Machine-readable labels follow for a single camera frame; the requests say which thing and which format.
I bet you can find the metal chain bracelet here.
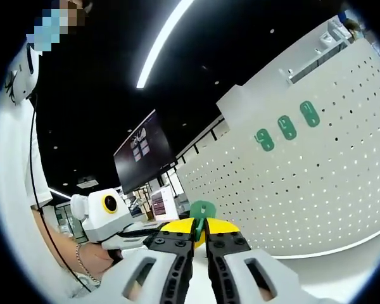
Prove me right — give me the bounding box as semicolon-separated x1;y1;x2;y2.
75;243;101;284

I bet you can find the person's left hand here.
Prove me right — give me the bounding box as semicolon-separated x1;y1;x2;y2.
81;243;125;280

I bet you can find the green hook assembly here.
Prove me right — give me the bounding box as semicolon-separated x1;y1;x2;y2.
189;200;217;243
255;128;275;152
299;100;320;128
277;115;296;141

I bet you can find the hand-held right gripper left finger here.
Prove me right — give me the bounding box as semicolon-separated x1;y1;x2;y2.
94;217;198;304

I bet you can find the large dark wall screen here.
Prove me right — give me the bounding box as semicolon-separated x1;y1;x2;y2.
113;109;178;194

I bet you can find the grey metal shelf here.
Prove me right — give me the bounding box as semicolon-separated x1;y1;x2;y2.
278;18;352;85

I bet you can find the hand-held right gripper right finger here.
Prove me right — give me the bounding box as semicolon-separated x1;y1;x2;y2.
204;217;306;304

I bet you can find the white chest device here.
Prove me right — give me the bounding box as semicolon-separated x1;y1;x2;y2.
4;42;41;105

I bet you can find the white perforated mounting plate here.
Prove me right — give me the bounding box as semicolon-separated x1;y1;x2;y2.
176;37;380;260

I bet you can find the person's white shirt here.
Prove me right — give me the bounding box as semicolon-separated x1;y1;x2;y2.
0;41;54;300

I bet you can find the chest device black cable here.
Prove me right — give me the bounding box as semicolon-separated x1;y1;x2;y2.
29;93;92;292

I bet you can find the ceiling light strip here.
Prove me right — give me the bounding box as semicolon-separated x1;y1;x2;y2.
136;0;196;89

